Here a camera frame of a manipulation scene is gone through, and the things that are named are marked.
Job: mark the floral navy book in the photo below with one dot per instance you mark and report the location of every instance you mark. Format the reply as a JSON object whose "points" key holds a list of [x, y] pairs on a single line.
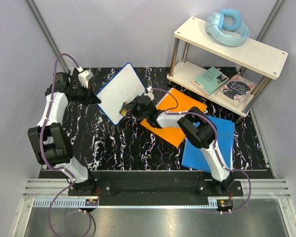
{"points": [[236, 90]]}

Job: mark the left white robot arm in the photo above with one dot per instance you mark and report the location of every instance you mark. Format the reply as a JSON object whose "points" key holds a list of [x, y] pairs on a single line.
{"points": [[48, 139]]}

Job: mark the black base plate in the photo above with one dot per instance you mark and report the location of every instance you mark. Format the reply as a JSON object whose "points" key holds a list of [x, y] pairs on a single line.
{"points": [[158, 188]]}

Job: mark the yellow wooden eraser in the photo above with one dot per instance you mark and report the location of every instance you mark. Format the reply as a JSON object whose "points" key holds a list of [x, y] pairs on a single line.
{"points": [[124, 109]]}

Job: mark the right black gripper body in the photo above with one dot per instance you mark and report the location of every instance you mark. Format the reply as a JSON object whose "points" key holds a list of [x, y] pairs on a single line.
{"points": [[136, 112]]}

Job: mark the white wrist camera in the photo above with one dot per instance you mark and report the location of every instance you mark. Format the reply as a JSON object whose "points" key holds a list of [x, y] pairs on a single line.
{"points": [[84, 76], [149, 92]]}

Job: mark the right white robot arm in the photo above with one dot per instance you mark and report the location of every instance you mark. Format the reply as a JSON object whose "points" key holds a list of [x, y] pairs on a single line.
{"points": [[198, 129]]}

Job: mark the blue framed whiteboard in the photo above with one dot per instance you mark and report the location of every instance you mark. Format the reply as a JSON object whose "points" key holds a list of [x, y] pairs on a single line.
{"points": [[123, 87]]}

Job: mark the teal book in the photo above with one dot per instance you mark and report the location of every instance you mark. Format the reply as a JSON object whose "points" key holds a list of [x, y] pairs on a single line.
{"points": [[210, 81]]}

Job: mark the light blue headphones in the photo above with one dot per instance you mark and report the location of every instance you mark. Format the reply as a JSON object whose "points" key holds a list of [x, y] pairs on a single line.
{"points": [[227, 27]]}

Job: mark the orange folder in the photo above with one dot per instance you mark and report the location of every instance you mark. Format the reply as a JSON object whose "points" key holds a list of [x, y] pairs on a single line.
{"points": [[171, 132]]}

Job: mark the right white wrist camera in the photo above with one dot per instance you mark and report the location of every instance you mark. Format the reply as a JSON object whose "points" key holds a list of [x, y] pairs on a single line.
{"points": [[149, 92]]}

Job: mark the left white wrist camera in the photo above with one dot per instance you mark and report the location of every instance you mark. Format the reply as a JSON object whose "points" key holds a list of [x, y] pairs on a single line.
{"points": [[84, 76]]}

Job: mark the white two-tier shelf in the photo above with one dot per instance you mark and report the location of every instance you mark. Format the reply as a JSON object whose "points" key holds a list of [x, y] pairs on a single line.
{"points": [[252, 55]]}

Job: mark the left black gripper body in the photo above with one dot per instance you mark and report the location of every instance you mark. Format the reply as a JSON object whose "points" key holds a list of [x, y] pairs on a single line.
{"points": [[81, 95]]}

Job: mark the blue folder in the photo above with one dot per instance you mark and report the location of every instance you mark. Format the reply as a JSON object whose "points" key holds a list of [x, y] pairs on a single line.
{"points": [[193, 158]]}

